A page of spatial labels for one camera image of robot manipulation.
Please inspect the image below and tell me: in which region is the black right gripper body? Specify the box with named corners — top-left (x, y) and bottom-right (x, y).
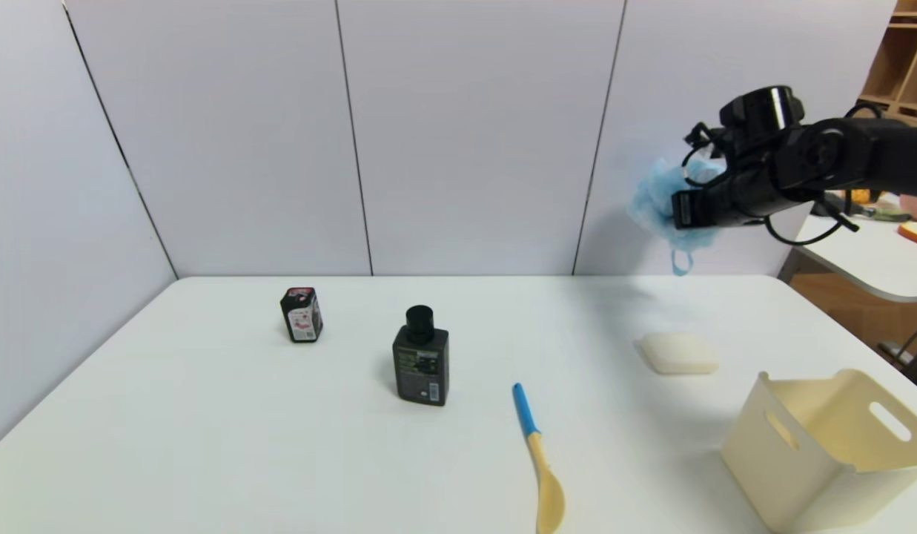
top-left (670, 166), bottom-right (774, 231)

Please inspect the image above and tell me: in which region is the light blue bath loofah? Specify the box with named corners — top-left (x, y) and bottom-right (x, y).
top-left (627, 157), bottom-right (726, 277)

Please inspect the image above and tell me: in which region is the white side table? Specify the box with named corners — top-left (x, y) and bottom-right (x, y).
top-left (790, 189), bottom-right (917, 303)

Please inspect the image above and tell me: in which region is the cream plastic storage bin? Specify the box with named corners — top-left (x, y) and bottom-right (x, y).
top-left (721, 369), bottom-right (917, 534)

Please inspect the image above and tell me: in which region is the white soap bar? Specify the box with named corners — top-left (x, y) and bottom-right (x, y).
top-left (639, 332), bottom-right (719, 375)

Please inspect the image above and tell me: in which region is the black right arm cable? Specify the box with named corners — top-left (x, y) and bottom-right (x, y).
top-left (764, 189), bottom-right (861, 247)

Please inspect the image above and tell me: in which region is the blue-handled wooden spoon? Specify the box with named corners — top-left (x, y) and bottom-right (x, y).
top-left (512, 382), bottom-right (566, 534)

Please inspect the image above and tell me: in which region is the black brush with green handle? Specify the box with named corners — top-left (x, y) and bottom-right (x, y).
top-left (810, 194), bottom-right (911, 224)

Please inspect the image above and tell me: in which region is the wooden shelf unit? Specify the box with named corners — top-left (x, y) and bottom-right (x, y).
top-left (847, 0), bottom-right (917, 127)

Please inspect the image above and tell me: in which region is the black bottle with black cap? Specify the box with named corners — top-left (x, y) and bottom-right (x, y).
top-left (392, 305), bottom-right (450, 406)

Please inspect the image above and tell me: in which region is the small black red-labelled jar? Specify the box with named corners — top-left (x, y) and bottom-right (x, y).
top-left (280, 287), bottom-right (324, 343)

